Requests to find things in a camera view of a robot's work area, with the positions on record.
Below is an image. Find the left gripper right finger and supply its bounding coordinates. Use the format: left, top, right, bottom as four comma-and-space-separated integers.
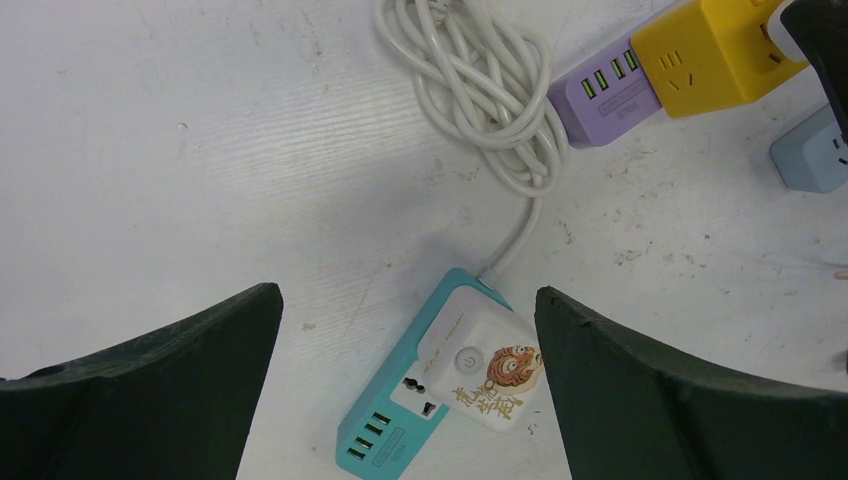
534, 287, 847, 479

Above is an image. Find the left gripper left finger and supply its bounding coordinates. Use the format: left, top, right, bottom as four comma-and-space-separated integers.
1, 283, 284, 479

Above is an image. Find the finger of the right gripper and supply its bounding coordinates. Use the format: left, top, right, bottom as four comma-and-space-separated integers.
780, 0, 847, 139

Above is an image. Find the yellow cube socket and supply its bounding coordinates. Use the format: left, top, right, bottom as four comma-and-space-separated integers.
631, 0, 809, 118

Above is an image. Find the light blue power strip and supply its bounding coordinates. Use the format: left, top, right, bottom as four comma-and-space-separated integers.
769, 105, 847, 194

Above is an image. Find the white cube socket adapter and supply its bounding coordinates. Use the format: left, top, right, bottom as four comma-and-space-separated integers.
417, 285, 544, 432

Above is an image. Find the purple power strip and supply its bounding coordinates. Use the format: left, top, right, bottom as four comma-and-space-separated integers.
548, 37, 662, 149

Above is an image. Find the small white wall charger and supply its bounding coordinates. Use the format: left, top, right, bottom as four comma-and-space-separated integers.
766, 0, 807, 63

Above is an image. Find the teal power strip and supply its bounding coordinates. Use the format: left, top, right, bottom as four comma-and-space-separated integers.
335, 268, 512, 479

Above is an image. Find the white coiled cable left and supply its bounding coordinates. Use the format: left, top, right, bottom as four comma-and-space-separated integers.
374, 0, 571, 280

